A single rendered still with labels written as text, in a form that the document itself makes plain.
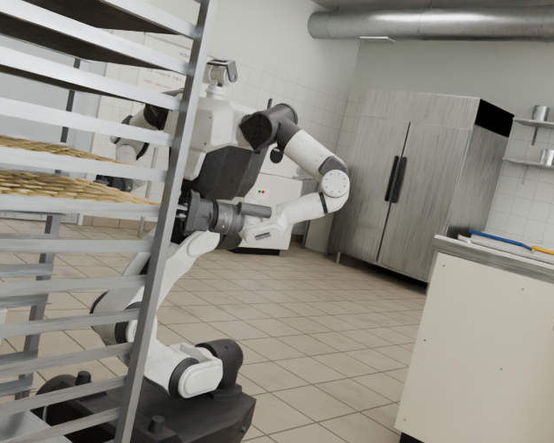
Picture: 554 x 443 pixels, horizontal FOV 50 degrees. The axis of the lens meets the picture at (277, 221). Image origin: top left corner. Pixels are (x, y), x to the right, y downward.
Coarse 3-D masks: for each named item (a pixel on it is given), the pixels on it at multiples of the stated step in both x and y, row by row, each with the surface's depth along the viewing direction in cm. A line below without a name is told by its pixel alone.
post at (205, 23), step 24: (216, 0) 143; (192, 48) 144; (192, 72) 143; (192, 96) 144; (192, 120) 146; (168, 168) 147; (168, 192) 147; (168, 216) 147; (168, 240) 149; (144, 288) 150; (144, 312) 150; (144, 336) 151; (144, 360) 153; (120, 408) 154; (120, 432) 153
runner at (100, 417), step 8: (88, 416) 146; (96, 416) 148; (104, 416) 150; (112, 416) 152; (64, 424) 140; (72, 424) 142; (80, 424) 144; (88, 424) 146; (96, 424) 148; (32, 432) 133; (40, 432) 135; (48, 432) 137; (56, 432) 139; (64, 432) 141; (8, 440) 128; (16, 440) 130; (24, 440) 132; (32, 440) 134; (40, 440) 136
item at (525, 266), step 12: (444, 240) 235; (456, 240) 232; (444, 252) 235; (456, 252) 232; (468, 252) 229; (480, 252) 226; (492, 252) 224; (504, 252) 223; (492, 264) 224; (504, 264) 221; (516, 264) 219; (528, 264) 216; (540, 264) 214; (528, 276) 216; (540, 276) 214; (552, 276) 211
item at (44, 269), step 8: (16, 264) 167; (24, 264) 169; (32, 264) 171; (40, 264) 173; (48, 264) 175; (0, 272) 163; (8, 272) 165; (16, 272) 167; (24, 272) 169; (32, 272) 171; (40, 272) 173; (48, 272) 175
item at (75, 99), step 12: (72, 96) 170; (72, 108) 170; (72, 132) 171; (48, 216) 174; (60, 216) 175; (48, 228) 174; (36, 276) 176; (48, 276) 177; (36, 312) 176; (36, 336) 178; (24, 348) 179; (36, 348) 179; (24, 396) 180
